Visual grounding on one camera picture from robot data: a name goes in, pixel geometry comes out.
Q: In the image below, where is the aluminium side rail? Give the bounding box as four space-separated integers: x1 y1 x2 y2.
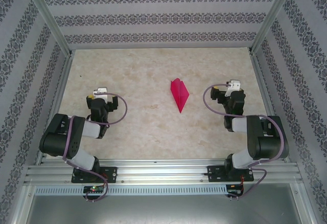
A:
35 52 75 166
250 52 291 163

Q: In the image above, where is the grey metal sheet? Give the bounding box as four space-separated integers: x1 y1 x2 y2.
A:
15 184 315 224

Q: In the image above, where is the aluminium mounting rail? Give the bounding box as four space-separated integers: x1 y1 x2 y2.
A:
24 159 305 186

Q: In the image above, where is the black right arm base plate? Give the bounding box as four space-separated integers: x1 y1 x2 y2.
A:
207 165 254 183

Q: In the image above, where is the slotted grey cable tray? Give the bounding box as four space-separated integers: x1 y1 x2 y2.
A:
34 185 228 196

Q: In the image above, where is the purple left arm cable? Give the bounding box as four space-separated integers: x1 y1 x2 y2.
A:
62 93 128 204

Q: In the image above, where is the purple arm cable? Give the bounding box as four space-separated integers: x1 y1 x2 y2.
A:
62 93 128 204
202 82 286 200

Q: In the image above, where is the aluminium frame post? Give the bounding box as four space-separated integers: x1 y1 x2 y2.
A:
249 0 299 56
22 0 75 58

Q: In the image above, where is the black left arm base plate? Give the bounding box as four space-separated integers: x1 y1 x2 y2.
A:
71 166 119 184

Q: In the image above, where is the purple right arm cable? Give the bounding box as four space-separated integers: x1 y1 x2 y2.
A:
202 82 286 200

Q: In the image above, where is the pink paper sheet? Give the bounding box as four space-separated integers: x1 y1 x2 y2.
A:
170 78 190 114

